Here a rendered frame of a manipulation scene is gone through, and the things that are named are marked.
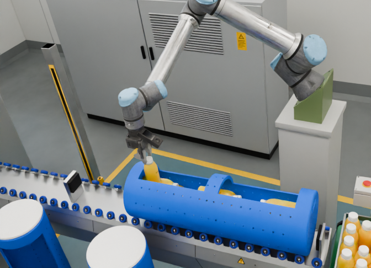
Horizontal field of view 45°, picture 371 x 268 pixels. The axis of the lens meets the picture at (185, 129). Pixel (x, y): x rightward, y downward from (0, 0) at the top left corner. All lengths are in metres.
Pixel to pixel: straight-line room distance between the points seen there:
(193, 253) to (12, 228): 0.92
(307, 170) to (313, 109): 0.42
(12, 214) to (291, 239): 1.43
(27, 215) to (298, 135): 1.54
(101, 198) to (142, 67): 1.82
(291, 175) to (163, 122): 1.87
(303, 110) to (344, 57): 2.20
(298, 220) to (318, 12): 2.98
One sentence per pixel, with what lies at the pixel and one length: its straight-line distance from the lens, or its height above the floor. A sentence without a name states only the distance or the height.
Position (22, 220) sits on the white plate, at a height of 1.04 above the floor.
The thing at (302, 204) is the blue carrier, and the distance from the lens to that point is 1.95.
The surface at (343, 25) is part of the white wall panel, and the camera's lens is 4.59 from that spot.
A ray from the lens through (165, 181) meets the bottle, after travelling 2.27.
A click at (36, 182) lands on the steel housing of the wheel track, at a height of 0.93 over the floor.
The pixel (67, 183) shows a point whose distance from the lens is 2.54.
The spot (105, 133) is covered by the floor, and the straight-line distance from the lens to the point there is 4.79.
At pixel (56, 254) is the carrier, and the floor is 0.77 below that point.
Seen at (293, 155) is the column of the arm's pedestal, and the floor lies 0.87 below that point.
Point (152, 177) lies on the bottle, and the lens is 2.18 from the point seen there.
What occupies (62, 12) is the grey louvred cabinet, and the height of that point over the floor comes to 1.26.
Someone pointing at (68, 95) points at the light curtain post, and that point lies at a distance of 2.66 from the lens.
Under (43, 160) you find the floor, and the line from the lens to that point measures 4.71.
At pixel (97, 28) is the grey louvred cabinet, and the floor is 1.13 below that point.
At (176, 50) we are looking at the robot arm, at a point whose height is 1.67.
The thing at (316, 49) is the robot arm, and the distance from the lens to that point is 2.38.
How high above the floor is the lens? 2.62
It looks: 35 degrees down
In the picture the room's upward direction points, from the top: 10 degrees counter-clockwise
